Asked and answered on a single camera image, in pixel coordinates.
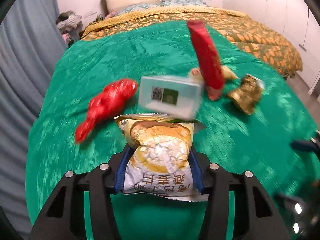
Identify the white wardrobe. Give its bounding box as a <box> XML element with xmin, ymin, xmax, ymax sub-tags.
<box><xmin>222</xmin><ymin>0</ymin><xmax>319</xmax><ymax>90</ymax></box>

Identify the teal floral pillow right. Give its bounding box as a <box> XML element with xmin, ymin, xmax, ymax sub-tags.
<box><xmin>160</xmin><ymin>0</ymin><xmax>207</xmax><ymax>7</ymax></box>

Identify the blue grey curtain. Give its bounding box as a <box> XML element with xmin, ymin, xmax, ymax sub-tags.
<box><xmin>1</xmin><ymin>0</ymin><xmax>67</xmax><ymax>239</ymax></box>

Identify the green satin cloth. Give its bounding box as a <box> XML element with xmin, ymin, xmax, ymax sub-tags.
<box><xmin>25</xmin><ymin>20</ymin><xmax>319</xmax><ymax>222</ymax></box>

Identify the red plastic bag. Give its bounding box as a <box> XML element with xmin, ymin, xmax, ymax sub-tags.
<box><xmin>74</xmin><ymin>78</ymin><xmax>138</xmax><ymax>143</ymax></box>

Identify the light blue small box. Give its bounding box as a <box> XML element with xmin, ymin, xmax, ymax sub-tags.
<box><xmin>138</xmin><ymin>75</ymin><xmax>204</xmax><ymax>120</ymax></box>

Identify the teal floral pillow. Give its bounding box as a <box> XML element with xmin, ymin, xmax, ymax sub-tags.
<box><xmin>160</xmin><ymin>0</ymin><xmax>207</xmax><ymax>7</ymax></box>
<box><xmin>116</xmin><ymin>3</ymin><xmax>162</xmax><ymax>16</ymax></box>

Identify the red paper box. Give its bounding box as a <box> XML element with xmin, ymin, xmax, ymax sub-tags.
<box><xmin>187</xmin><ymin>20</ymin><xmax>225</xmax><ymax>101</ymax></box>

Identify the bread snack bag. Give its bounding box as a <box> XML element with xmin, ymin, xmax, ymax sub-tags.
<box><xmin>114</xmin><ymin>113</ymin><xmax>208</xmax><ymax>202</ymax></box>

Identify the gold brown snack wrapper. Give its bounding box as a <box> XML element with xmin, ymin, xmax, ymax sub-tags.
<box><xmin>227</xmin><ymin>74</ymin><xmax>265</xmax><ymax>115</ymax></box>

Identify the teal floral pillow left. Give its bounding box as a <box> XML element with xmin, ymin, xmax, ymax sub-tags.
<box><xmin>116</xmin><ymin>3</ymin><xmax>162</xmax><ymax>16</ymax></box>

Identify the orange floral quilt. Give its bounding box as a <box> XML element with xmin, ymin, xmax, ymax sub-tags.
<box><xmin>81</xmin><ymin>5</ymin><xmax>303</xmax><ymax>77</ymax></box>

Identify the pile of clothes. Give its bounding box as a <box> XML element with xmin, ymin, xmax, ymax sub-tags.
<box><xmin>56</xmin><ymin>10</ymin><xmax>82</xmax><ymax>47</ymax></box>

